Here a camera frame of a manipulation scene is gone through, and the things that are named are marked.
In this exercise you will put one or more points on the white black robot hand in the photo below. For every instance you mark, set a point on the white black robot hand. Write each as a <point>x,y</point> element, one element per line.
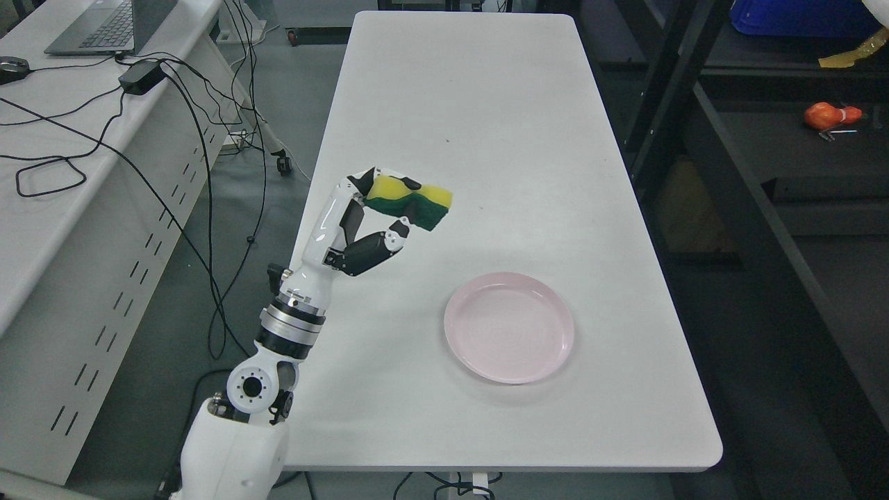
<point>332,247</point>

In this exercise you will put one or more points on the green yellow sponge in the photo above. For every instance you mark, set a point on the green yellow sponge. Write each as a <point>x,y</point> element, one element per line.
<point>423,204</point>

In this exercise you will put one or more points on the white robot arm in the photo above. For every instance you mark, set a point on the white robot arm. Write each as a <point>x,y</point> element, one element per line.
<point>235,448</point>

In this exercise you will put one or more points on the dark metal shelf rack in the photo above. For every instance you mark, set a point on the dark metal shelf rack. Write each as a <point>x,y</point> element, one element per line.
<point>773,235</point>

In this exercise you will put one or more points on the pink plate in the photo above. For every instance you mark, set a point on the pink plate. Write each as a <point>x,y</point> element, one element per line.
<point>509,328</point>

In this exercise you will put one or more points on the white table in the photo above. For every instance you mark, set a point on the white table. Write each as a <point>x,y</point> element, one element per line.
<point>504,111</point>

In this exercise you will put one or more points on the white perforated desk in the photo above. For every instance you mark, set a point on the white perforated desk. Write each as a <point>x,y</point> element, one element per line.
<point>94,186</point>

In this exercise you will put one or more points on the black power adapter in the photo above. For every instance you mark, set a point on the black power adapter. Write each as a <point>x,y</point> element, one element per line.
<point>141,77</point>

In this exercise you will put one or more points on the grey laptop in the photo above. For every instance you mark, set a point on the grey laptop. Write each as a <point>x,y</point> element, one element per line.
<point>112,27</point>

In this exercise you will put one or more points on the black computer mouse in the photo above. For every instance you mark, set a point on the black computer mouse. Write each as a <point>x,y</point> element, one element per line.
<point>13,69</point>

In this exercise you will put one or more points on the orange toy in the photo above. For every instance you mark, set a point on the orange toy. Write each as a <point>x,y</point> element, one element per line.
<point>823,116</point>

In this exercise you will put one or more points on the blue plastic bin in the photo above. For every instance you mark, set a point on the blue plastic bin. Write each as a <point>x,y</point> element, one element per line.
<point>814,19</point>

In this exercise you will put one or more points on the yellow tape piece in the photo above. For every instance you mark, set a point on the yellow tape piece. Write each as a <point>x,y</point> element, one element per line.
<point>866,49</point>

